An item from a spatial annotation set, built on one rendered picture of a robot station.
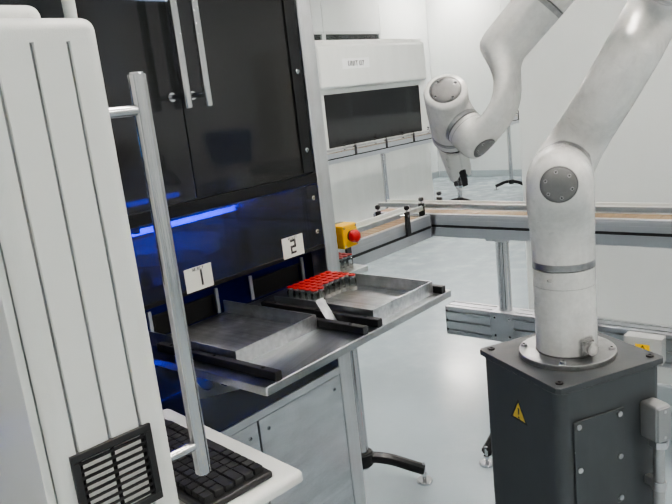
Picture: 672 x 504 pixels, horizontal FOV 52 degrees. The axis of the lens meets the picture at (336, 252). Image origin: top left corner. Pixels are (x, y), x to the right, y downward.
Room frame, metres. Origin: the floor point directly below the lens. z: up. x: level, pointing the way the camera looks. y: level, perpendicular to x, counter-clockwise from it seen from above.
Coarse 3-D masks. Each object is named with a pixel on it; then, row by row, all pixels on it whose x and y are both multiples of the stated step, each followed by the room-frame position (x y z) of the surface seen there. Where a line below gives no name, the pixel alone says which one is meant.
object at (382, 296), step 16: (368, 288) 1.88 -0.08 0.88; (384, 288) 1.86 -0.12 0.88; (400, 288) 1.83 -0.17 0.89; (416, 288) 1.71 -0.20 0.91; (432, 288) 1.76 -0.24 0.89; (304, 304) 1.73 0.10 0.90; (336, 304) 1.65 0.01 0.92; (352, 304) 1.74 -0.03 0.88; (368, 304) 1.73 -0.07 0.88; (384, 304) 1.61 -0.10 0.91; (400, 304) 1.66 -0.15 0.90
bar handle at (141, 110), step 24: (144, 96) 0.96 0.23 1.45; (144, 120) 0.95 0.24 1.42; (144, 144) 0.95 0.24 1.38; (144, 168) 0.96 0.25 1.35; (168, 216) 0.96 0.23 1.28; (168, 240) 0.96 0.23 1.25; (168, 264) 0.95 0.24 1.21; (168, 288) 0.95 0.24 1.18; (168, 312) 0.96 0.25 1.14; (192, 360) 0.96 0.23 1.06; (192, 384) 0.96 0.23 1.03; (192, 408) 0.95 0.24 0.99; (192, 432) 0.95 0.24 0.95; (192, 456) 0.96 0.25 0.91
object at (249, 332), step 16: (224, 304) 1.81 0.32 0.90; (240, 304) 1.76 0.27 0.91; (208, 320) 1.75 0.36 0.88; (224, 320) 1.73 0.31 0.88; (240, 320) 1.72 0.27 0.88; (256, 320) 1.70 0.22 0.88; (272, 320) 1.68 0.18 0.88; (288, 320) 1.65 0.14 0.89; (304, 320) 1.56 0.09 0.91; (160, 336) 1.57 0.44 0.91; (192, 336) 1.63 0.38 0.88; (208, 336) 1.61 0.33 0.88; (224, 336) 1.60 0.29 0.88; (240, 336) 1.59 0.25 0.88; (256, 336) 1.57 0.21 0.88; (272, 336) 1.48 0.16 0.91; (288, 336) 1.51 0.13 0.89; (208, 352) 1.46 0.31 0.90; (224, 352) 1.42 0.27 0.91; (240, 352) 1.40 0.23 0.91; (256, 352) 1.44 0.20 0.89
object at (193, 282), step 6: (204, 264) 1.68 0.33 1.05; (210, 264) 1.69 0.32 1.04; (186, 270) 1.64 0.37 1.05; (192, 270) 1.65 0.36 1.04; (198, 270) 1.66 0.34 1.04; (204, 270) 1.68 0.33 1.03; (210, 270) 1.69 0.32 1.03; (186, 276) 1.64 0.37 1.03; (192, 276) 1.65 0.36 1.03; (198, 276) 1.66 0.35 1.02; (204, 276) 1.68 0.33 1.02; (210, 276) 1.69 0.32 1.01; (186, 282) 1.63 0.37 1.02; (192, 282) 1.65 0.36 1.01; (198, 282) 1.66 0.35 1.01; (204, 282) 1.67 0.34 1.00; (210, 282) 1.69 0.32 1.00; (186, 288) 1.63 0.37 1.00; (192, 288) 1.64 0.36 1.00; (198, 288) 1.66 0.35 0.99
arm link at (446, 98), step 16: (432, 80) 1.36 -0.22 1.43; (448, 80) 1.34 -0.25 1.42; (432, 96) 1.33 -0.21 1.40; (448, 96) 1.32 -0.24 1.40; (464, 96) 1.32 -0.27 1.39; (432, 112) 1.34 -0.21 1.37; (448, 112) 1.32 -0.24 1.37; (464, 112) 1.33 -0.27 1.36; (432, 128) 1.39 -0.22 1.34; (448, 128) 1.34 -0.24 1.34; (448, 144) 1.40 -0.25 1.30
